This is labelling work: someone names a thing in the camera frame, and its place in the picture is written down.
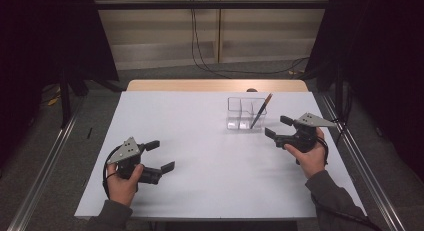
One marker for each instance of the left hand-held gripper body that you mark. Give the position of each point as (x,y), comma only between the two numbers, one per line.
(128,154)

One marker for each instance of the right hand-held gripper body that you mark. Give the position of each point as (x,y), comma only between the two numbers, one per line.
(301,137)

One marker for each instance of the clear plastic pen holder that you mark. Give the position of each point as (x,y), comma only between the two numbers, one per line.
(243,112)

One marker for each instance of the person's right hand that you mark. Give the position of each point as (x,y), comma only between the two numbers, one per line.
(311,161)

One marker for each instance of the person's left hand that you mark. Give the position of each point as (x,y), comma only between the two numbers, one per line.
(121,187)

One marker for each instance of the white table sheet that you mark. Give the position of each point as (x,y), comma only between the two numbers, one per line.
(206,177)

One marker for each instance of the black metal stand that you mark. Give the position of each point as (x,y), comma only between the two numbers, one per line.
(66,97)
(340,91)

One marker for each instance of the wooden table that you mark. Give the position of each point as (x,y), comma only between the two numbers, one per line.
(200,85)

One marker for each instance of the black curtain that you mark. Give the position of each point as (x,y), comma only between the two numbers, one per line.
(383,57)
(40,41)

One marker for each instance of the aluminium floor rail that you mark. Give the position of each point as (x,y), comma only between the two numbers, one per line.
(383,204)
(43,177)

